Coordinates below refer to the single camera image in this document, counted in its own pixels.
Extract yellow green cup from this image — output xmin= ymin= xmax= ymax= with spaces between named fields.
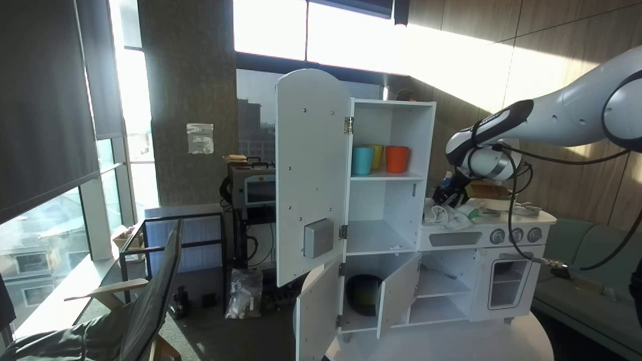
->
xmin=371 ymin=144 xmax=388 ymax=174

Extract paper sheet on wall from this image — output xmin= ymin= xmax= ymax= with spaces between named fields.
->
xmin=185 ymin=119 xmax=216 ymax=155

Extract dark roller blind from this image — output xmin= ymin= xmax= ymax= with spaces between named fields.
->
xmin=0 ymin=0 xmax=129 ymax=227

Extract orange cup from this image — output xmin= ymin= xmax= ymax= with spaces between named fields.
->
xmin=384 ymin=144 xmax=414 ymax=177

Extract cardboard box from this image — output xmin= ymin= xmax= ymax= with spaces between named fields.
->
xmin=109 ymin=223 xmax=149 ymax=258

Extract black electronic device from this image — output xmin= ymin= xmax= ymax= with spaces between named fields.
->
xmin=226 ymin=161 xmax=276 ymax=217

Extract white lower cabinet door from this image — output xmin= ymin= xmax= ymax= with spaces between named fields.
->
xmin=292 ymin=258 xmax=347 ymax=361
xmin=371 ymin=253 xmax=421 ymax=338

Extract tall white cabinet door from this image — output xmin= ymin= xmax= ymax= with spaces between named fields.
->
xmin=275 ymin=65 xmax=354 ymax=289

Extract white towel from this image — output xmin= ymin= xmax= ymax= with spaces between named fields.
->
xmin=421 ymin=203 xmax=484 ymax=227

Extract dark bottle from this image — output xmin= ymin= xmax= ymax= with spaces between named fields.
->
xmin=174 ymin=285 xmax=190 ymax=316

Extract blue cup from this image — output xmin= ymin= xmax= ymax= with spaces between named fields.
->
xmin=352 ymin=145 xmax=376 ymax=179

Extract white toy oven door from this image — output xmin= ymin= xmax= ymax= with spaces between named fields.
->
xmin=485 ymin=248 xmax=537 ymax=312

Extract clear plastic bag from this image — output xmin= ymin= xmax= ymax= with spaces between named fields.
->
xmin=225 ymin=266 xmax=265 ymax=321

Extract black pot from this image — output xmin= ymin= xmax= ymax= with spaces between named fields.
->
xmin=346 ymin=272 xmax=381 ymax=316

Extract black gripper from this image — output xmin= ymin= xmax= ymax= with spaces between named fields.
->
xmin=432 ymin=167 xmax=472 ymax=208

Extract grey door handle block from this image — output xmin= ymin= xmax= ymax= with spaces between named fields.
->
xmin=301 ymin=217 xmax=336 ymax=260

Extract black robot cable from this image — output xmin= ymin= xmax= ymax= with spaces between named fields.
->
xmin=467 ymin=118 xmax=642 ymax=277

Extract white toy kitchen cabinet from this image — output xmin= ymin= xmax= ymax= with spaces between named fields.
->
xmin=337 ymin=98 xmax=557 ymax=338

